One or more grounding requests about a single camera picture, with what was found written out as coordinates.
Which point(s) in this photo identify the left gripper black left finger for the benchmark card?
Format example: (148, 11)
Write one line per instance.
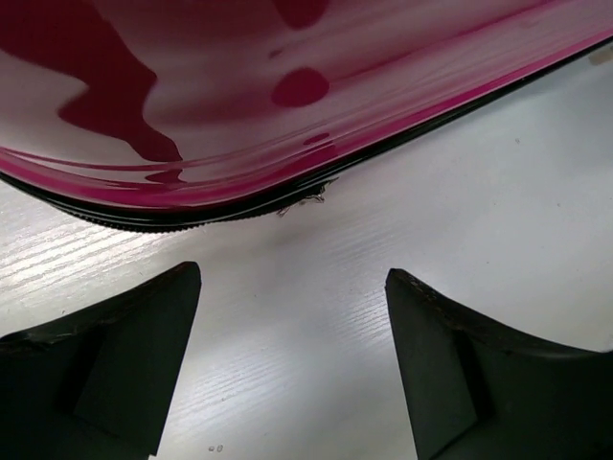
(98, 383)

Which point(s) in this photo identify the pink hard-shell suitcase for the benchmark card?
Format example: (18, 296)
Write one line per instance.
(157, 116)

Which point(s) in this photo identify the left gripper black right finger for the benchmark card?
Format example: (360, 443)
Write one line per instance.
(476, 388)

